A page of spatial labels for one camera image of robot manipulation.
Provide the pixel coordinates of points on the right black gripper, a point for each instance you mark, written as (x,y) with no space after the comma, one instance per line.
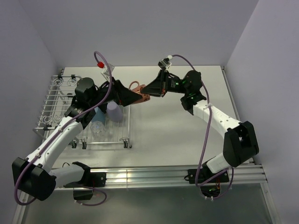
(159,86)

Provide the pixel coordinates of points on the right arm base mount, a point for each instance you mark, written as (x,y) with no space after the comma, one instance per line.
(205,174)

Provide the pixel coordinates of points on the lilac cup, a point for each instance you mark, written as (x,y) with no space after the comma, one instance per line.
(114,112)

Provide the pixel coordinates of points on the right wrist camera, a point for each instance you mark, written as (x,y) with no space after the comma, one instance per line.
(165,63)

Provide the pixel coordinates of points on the white wire dish rack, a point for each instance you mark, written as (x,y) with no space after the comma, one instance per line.
(62,97)

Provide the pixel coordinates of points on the blue cup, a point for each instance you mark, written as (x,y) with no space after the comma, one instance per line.
(99,116)

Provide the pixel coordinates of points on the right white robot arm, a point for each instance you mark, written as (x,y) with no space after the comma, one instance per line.
(240,143)

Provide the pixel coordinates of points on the clear glass tumbler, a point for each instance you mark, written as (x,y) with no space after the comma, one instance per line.
(98,130)

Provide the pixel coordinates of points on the pink mug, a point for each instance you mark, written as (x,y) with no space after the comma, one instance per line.
(137,89)

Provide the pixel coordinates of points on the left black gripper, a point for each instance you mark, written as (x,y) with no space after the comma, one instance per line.
(124,95)

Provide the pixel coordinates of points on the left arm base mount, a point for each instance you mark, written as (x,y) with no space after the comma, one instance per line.
(94,180)

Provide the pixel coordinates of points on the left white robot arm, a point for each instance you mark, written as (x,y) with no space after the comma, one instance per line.
(34,174)

